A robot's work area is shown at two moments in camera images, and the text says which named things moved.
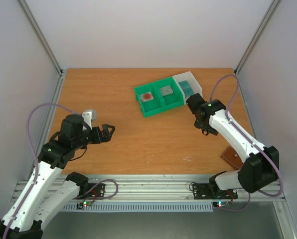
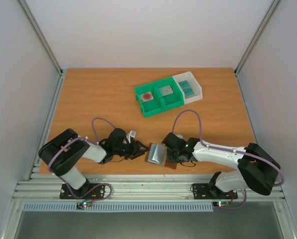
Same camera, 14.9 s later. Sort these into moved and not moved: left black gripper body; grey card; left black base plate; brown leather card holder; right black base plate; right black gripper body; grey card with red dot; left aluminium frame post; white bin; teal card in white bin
Moved: right black gripper body; left black gripper body; brown leather card holder
Not moved: grey card; right black base plate; grey card with red dot; teal card in white bin; left aluminium frame post; white bin; left black base plate
